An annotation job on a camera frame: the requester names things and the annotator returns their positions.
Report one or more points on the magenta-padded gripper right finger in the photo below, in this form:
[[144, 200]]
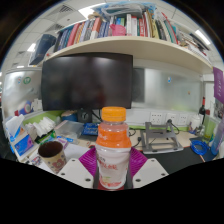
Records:
[[149, 171]]

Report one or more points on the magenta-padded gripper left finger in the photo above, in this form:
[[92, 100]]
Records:
[[76, 171]]

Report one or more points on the orange-capped drink bottle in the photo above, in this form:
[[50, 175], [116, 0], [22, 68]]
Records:
[[113, 150]]

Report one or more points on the purple plastic water bottle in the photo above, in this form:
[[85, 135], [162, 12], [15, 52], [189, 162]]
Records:
[[219, 140]]

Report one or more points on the white paper sheet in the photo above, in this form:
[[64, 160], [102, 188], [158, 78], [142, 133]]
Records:
[[76, 151]]

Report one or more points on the floral ceramic mug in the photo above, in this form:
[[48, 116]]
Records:
[[55, 160]]

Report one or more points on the grey metal laptop stand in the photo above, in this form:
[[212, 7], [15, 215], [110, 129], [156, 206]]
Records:
[[160, 141]]

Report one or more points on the black desk mat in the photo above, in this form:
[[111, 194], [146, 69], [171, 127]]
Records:
[[180, 161]]

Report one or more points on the clear plastic box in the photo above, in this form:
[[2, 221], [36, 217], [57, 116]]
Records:
[[68, 128]]

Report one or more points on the small blue device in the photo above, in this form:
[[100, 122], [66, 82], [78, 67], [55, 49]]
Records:
[[90, 129]]

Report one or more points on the blue round container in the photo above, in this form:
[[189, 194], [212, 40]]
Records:
[[69, 116]]

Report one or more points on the stack of white napkins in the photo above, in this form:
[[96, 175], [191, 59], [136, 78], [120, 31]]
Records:
[[41, 126]]

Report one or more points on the blue tissue pack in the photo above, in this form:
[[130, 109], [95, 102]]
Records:
[[24, 145]]

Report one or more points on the blue tissue box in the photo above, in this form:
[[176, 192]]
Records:
[[15, 125]]

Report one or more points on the black computer monitor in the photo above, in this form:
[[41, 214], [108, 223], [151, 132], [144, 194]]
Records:
[[86, 81]]

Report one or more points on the group photo poster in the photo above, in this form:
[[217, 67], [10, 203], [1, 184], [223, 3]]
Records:
[[219, 110]]

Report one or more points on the purple hanging pennant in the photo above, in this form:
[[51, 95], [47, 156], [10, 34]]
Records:
[[219, 85]]

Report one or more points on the white wall power socket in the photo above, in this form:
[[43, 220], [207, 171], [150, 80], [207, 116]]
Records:
[[183, 120], [156, 118], [171, 119]]

